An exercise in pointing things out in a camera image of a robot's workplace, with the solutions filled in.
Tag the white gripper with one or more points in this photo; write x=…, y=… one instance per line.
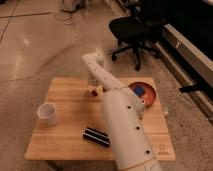
x=94, y=82

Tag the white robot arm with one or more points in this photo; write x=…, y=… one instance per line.
x=121, y=110

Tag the orange ceramic bowl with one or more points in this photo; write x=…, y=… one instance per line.
x=150, y=94

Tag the wooden table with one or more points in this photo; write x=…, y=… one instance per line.
x=78, y=109

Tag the blue sponge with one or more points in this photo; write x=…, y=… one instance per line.
x=139, y=91

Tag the black white striped box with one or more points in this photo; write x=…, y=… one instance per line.
x=96, y=136

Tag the clear plastic bottle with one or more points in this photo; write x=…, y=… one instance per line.
x=140, y=107

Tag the black office chair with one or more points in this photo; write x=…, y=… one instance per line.
x=145, y=22

